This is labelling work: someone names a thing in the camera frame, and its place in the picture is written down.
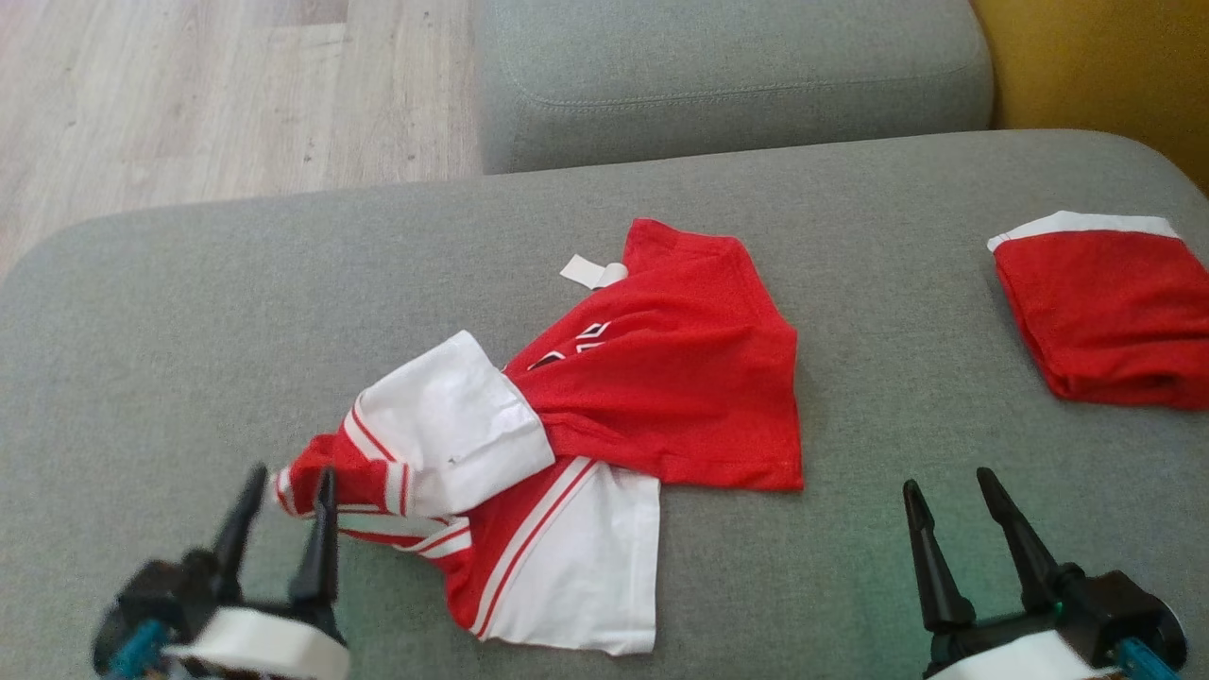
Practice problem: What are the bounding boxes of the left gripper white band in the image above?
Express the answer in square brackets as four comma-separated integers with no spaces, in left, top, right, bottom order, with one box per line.
[165,464,351,680]

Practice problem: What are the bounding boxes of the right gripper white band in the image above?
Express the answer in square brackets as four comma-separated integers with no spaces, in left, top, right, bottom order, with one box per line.
[903,467,1126,680]

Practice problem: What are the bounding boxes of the red shorts with white trim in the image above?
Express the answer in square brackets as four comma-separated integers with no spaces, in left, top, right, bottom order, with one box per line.
[987,210,1209,411]

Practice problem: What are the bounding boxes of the red and white jersey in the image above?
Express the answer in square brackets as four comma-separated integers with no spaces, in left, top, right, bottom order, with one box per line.
[268,218,805,656]

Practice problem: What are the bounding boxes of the wide grey sofa seat cushion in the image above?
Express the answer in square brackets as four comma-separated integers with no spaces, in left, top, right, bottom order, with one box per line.
[0,129,1209,680]

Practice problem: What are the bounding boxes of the black cable with teal plug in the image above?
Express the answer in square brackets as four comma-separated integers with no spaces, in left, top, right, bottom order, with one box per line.
[1115,637,1183,680]
[111,619,172,680]

